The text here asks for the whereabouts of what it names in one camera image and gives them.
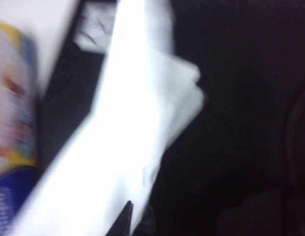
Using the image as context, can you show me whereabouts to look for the blue Tempo tissue pack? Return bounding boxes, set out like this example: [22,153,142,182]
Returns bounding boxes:
[0,19,39,236]

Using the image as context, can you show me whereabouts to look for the black mouse pad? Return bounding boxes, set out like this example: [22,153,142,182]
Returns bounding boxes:
[38,0,305,236]

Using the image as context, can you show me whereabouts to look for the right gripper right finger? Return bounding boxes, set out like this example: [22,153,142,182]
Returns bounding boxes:
[139,208,157,236]

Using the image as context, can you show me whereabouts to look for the white tissue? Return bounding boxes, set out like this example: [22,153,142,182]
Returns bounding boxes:
[73,1,118,54]
[9,0,208,236]

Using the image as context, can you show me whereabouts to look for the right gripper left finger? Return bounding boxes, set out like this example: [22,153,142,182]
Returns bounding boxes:
[109,200,133,236]

